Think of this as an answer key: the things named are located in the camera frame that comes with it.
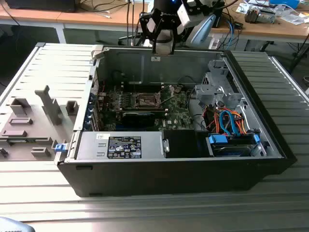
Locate wooden desk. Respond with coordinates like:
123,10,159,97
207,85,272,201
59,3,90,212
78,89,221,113
205,0,309,49
0,0,155,44

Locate pale blue teach pendant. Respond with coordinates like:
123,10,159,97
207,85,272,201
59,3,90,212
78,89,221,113
189,13,218,48

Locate metal socket cover frame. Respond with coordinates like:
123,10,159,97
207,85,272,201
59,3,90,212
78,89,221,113
158,85,176,102

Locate black open PC case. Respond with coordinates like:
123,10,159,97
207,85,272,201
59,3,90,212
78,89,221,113
56,44,298,198

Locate black plastic shroud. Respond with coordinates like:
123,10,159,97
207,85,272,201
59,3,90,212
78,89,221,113
163,130,198,158

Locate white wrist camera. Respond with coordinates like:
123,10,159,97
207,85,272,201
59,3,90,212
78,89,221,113
177,3,195,28

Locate orange flat wire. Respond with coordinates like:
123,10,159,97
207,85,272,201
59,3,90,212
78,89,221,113
230,110,248,135

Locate black graphics card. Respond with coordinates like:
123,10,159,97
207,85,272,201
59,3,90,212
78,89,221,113
121,111,156,128

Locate blue network cable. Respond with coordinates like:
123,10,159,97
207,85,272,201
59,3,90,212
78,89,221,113
228,20,242,48

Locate grey rounded device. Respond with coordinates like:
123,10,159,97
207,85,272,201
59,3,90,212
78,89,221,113
0,216,33,232

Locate green motherboard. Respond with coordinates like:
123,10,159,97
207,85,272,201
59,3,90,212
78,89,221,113
96,89,197,132

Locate blue box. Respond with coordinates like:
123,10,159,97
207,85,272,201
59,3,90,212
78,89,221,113
269,0,300,8

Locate hard disk in blue carrier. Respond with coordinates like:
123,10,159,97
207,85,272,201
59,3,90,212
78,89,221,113
206,133,261,158

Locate metal CPU cooler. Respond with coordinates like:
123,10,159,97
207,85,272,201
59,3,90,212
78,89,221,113
244,6,276,25

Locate silver power supply unit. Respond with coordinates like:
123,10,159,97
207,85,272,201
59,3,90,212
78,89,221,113
74,131,168,160

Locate silver metal drive cage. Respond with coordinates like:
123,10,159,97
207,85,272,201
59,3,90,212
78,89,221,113
194,59,246,111

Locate grey parts rack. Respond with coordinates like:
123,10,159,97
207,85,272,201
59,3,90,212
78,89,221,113
0,84,80,162

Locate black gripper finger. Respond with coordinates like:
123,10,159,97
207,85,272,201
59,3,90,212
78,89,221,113
139,9,160,54
169,23,188,55

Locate blue flat wire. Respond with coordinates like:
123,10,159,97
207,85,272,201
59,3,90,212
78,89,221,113
218,110,237,136

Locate black monitor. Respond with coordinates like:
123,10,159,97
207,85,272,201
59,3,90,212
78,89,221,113
4,0,77,13

